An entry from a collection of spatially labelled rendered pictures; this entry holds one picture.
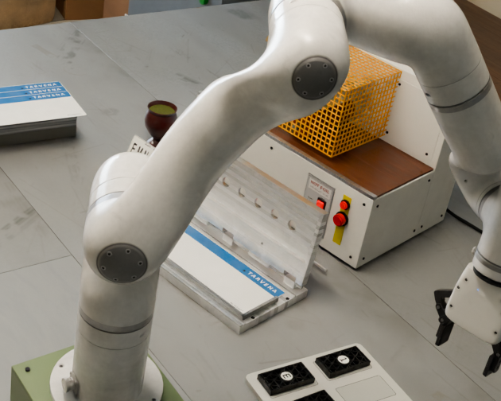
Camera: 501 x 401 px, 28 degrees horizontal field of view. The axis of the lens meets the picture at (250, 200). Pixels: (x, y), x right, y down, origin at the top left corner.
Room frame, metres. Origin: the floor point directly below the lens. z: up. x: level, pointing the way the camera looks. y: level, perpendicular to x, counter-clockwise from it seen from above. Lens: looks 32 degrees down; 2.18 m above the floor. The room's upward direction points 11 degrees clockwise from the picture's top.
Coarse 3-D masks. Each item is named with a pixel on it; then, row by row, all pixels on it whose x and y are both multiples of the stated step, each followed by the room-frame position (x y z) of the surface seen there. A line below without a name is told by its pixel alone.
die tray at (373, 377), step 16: (368, 352) 1.54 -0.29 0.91; (272, 368) 1.44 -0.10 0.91; (368, 368) 1.49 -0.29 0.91; (256, 384) 1.39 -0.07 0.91; (320, 384) 1.42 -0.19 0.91; (336, 384) 1.43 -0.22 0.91; (352, 384) 1.44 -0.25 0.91; (368, 384) 1.44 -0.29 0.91; (384, 384) 1.45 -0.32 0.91; (272, 400) 1.35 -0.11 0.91; (288, 400) 1.36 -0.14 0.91; (336, 400) 1.39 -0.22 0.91; (352, 400) 1.39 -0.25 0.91; (368, 400) 1.40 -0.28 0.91; (384, 400) 1.41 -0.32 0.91; (400, 400) 1.42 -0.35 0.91
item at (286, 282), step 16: (192, 224) 1.85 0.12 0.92; (208, 224) 1.85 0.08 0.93; (224, 240) 1.81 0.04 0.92; (240, 256) 1.76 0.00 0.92; (160, 272) 1.68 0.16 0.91; (176, 272) 1.66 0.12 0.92; (272, 272) 1.73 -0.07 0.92; (192, 288) 1.62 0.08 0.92; (288, 288) 1.69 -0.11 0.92; (304, 288) 1.70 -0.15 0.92; (208, 304) 1.59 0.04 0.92; (288, 304) 1.65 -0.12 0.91; (224, 320) 1.56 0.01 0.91; (240, 320) 1.55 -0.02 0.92; (256, 320) 1.57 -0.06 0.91
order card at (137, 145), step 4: (136, 136) 2.13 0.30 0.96; (132, 140) 2.13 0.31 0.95; (136, 140) 2.12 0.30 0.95; (140, 140) 2.12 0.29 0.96; (144, 140) 2.11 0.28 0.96; (132, 144) 2.12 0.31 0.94; (136, 144) 2.12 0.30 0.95; (140, 144) 2.11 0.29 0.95; (144, 144) 2.11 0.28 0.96; (148, 144) 2.10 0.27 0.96; (128, 148) 2.12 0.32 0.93; (132, 148) 2.12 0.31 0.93; (136, 148) 2.11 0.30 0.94; (140, 148) 2.10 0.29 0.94; (144, 148) 2.10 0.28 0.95; (148, 148) 2.09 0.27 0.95; (152, 148) 2.09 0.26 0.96; (140, 152) 2.10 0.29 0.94; (144, 152) 2.09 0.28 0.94; (148, 152) 2.09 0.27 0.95; (152, 152) 2.08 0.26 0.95
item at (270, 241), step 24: (240, 168) 1.84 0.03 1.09; (216, 192) 1.87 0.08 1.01; (264, 192) 1.79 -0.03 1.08; (288, 192) 1.75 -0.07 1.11; (216, 216) 1.84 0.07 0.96; (240, 216) 1.81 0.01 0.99; (264, 216) 1.78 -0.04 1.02; (288, 216) 1.75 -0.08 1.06; (312, 216) 1.71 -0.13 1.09; (240, 240) 1.79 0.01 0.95; (264, 240) 1.75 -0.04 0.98; (288, 240) 1.73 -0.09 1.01; (312, 240) 1.69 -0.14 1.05; (264, 264) 1.74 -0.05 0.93; (288, 264) 1.70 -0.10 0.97; (312, 264) 1.69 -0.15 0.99
